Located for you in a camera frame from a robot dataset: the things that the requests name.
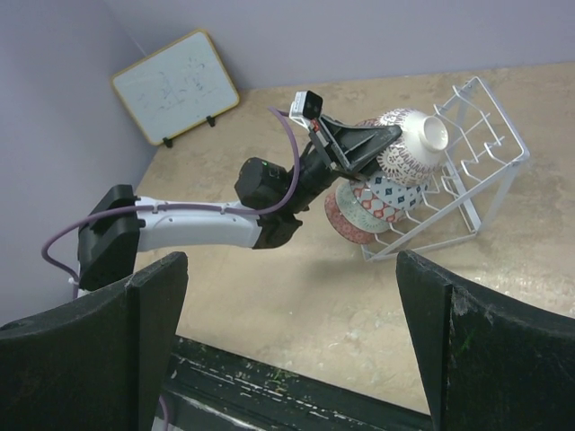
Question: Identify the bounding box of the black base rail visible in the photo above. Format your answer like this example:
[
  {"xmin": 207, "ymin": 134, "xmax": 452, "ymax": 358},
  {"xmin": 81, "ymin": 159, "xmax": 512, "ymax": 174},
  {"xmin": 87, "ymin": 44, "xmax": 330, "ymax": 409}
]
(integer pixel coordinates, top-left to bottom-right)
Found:
[{"xmin": 163, "ymin": 336, "xmax": 433, "ymax": 430}]

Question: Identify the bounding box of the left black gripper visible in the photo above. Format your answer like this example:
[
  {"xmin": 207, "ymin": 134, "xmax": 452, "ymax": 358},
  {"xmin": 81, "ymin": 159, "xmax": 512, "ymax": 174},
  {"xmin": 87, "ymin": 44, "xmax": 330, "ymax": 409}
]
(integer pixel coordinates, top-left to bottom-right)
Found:
[{"xmin": 298, "ymin": 115, "xmax": 403, "ymax": 202}]

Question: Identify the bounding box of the white green-spoked bowl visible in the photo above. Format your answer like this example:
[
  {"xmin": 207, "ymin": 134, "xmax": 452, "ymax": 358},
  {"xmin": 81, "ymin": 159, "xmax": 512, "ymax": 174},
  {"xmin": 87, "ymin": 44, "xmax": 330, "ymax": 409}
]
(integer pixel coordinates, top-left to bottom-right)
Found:
[{"xmin": 335, "ymin": 182, "xmax": 390, "ymax": 233}]

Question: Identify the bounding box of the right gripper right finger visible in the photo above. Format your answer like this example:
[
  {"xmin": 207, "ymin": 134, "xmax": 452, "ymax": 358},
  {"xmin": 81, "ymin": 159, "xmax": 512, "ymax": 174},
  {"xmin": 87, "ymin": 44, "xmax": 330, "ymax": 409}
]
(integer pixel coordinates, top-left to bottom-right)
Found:
[{"xmin": 396, "ymin": 251, "xmax": 574, "ymax": 430}]

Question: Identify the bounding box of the light blue patterned bowl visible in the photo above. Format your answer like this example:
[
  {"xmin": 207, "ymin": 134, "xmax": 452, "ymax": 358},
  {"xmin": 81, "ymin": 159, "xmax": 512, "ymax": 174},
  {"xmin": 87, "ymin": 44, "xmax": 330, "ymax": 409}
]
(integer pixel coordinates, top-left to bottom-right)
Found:
[{"xmin": 367, "ymin": 174, "xmax": 429, "ymax": 211}]

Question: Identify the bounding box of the white black-spoked bowl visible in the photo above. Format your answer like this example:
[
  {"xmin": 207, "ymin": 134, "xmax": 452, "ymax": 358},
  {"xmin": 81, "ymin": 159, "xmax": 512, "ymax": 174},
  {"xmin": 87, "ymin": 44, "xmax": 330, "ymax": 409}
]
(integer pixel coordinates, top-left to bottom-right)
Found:
[{"xmin": 357, "ymin": 108, "xmax": 449, "ymax": 187}]

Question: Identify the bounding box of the white wire dish rack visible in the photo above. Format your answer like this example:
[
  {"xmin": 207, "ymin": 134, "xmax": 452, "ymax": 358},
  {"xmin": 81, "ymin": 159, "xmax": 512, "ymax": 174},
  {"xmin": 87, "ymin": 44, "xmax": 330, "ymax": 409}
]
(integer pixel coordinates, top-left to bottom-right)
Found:
[{"xmin": 361, "ymin": 76, "xmax": 530, "ymax": 262}]

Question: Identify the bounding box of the white dry-erase board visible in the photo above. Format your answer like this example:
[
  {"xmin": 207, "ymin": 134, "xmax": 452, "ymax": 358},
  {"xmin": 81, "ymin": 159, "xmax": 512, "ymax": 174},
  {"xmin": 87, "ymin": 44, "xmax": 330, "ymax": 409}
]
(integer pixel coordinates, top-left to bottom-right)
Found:
[{"xmin": 111, "ymin": 29, "xmax": 240, "ymax": 145}]

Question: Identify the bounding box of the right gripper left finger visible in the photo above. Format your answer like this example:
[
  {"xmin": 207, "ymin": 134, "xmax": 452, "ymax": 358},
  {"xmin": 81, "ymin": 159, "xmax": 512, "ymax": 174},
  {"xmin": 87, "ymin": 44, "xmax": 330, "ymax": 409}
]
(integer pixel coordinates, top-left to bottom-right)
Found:
[{"xmin": 1, "ymin": 252, "xmax": 188, "ymax": 430}]

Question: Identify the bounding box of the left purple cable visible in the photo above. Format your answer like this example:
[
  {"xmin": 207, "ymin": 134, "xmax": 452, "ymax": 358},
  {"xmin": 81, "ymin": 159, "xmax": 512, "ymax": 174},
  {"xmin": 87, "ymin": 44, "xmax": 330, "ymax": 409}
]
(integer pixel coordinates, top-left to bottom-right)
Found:
[{"xmin": 40, "ymin": 106, "xmax": 311, "ymax": 431}]

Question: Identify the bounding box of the black floral bowl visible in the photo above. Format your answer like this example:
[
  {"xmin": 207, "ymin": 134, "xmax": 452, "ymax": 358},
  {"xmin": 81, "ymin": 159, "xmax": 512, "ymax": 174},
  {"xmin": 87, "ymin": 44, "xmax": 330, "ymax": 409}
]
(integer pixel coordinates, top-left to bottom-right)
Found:
[{"xmin": 324, "ymin": 192, "xmax": 376, "ymax": 245}]

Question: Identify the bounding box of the dark blue triangle bowl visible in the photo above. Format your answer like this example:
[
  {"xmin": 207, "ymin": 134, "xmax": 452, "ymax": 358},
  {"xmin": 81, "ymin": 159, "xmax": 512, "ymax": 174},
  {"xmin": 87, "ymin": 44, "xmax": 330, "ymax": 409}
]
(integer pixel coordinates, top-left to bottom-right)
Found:
[{"xmin": 350, "ymin": 182, "xmax": 406, "ymax": 224}]

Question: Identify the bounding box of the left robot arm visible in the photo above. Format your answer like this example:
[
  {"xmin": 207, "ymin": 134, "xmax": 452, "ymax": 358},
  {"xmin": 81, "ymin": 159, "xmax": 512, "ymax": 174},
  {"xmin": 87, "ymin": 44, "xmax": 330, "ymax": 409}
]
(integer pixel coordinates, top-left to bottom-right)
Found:
[{"xmin": 77, "ymin": 116, "xmax": 402, "ymax": 291}]

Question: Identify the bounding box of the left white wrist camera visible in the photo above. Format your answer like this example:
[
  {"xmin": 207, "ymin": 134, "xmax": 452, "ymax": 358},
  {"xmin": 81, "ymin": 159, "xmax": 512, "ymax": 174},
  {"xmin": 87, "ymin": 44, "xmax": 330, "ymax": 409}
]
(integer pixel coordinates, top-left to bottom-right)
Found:
[{"xmin": 288, "ymin": 90, "xmax": 323, "ymax": 129}]

